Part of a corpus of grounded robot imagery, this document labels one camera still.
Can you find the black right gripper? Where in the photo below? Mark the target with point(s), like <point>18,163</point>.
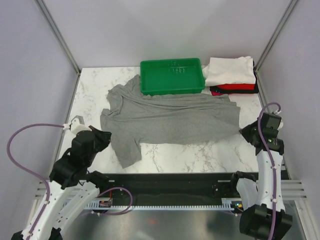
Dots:
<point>245,131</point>

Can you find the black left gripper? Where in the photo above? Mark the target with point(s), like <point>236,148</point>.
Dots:
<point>104,136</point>

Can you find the grey t-shirt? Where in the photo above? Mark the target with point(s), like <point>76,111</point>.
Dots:
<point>182,119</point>

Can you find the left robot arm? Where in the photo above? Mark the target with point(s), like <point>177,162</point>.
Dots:
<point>69,188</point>

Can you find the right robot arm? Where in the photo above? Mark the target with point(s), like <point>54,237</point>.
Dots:
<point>264,216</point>

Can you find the red folded t-shirt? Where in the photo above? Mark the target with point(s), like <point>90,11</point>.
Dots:
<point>237,87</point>

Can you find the white folded t-shirt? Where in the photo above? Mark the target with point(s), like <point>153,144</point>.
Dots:
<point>221,71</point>

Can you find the pink folded t-shirt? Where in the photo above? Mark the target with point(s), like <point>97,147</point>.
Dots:
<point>214,93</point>

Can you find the black folded t-shirt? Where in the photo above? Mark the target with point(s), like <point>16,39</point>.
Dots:
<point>255,91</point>

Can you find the green plastic tray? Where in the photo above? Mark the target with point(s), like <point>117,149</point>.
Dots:
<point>171,76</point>

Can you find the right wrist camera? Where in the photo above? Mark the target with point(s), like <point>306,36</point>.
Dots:
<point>278,114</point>

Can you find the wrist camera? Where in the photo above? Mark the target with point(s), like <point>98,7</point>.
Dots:
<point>278,114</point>
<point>76,125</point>

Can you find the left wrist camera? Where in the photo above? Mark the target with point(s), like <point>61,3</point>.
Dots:
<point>76,125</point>

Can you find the white slotted cable duct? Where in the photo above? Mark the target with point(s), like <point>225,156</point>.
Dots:
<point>226,205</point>

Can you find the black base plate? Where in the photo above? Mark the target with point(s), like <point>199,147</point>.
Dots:
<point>150,189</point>

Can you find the left aluminium frame post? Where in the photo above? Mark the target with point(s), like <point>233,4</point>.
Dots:
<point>58,35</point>

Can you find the aluminium frame post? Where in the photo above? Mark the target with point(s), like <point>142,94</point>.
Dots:
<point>276,33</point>
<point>58,35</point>

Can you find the right aluminium frame post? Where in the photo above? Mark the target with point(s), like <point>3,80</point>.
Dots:
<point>276,33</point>

